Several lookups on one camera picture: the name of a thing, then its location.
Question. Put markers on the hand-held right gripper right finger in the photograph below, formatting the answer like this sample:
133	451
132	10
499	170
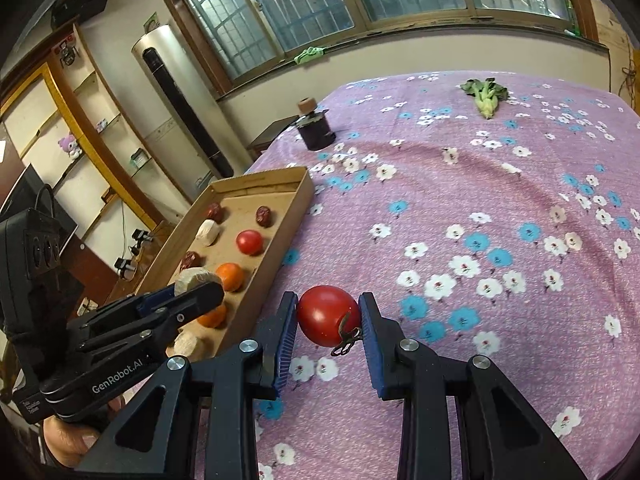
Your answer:
372	347

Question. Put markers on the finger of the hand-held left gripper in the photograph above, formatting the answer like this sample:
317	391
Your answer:
157	297
165	310

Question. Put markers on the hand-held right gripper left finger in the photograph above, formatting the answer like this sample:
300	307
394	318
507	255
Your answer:
285	347

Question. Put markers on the white round bun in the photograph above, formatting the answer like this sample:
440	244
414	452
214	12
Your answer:
208	231
192	277
192	346

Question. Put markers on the red date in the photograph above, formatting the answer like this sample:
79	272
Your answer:
215	211
263	215
190	260

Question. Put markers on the red tomato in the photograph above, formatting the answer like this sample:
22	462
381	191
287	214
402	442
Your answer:
325	315
249	241

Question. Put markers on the orange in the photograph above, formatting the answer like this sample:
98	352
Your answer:
230	276
214	317

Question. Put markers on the shallow cardboard box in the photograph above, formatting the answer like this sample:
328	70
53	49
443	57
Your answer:
280	200

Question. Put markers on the person's left hand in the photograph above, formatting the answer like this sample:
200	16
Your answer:
65	440

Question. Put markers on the black white gadget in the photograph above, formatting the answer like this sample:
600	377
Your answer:
124	266
140	236

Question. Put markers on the purple plush toy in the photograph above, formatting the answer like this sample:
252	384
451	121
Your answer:
70	146

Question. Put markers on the purple floral tablecloth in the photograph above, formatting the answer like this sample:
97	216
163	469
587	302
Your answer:
450	210

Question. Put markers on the wooden shelf cabinet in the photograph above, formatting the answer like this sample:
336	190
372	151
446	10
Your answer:
100	90

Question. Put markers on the small wooden side table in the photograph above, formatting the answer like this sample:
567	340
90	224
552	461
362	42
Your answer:
272	135

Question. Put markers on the black device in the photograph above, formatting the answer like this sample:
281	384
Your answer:
314	132

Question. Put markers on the standing air conditioner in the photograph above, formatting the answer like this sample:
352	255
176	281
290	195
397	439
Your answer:
175	70

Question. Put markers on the brown tape roll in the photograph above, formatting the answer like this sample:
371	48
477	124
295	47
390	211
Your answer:
306	105

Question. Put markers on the black bag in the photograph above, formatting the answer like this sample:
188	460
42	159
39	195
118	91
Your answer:
80	5

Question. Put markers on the green leafy vegetable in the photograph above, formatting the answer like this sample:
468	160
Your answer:
482	92

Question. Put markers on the green cloth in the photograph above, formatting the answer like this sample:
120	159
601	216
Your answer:
307	55

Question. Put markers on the green bottle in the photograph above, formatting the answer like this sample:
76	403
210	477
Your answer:
572	15

